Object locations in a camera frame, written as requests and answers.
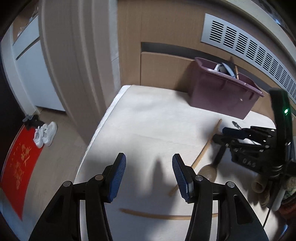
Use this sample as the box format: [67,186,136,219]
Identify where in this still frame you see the long wooden chopstick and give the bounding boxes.
[168,118,223,197]

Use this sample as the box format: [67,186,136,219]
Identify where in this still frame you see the wooden spoon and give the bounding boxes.
[198,144,226,182]

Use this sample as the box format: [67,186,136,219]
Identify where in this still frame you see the blue plastic rice spoon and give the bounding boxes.
[222,63,236,78]

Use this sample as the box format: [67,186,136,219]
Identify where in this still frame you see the white ceramic spoon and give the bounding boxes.
[214,64,223,72]

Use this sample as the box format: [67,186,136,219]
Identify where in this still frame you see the purple plastic bin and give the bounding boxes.
[188,57,264,120]

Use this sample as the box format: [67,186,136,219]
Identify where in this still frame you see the red floor mat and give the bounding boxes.
[1,126,43,219]

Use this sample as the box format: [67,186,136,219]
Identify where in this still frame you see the dark brown spoon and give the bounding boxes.
[230,56,239,80]

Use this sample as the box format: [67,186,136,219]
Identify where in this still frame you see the white sneakers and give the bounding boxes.
[33,121,58,149]

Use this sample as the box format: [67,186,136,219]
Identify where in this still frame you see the grey ventilation grille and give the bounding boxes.
[201,14,295,101]

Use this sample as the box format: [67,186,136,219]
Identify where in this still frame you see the white cabinet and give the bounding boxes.
[1,16,65,114]

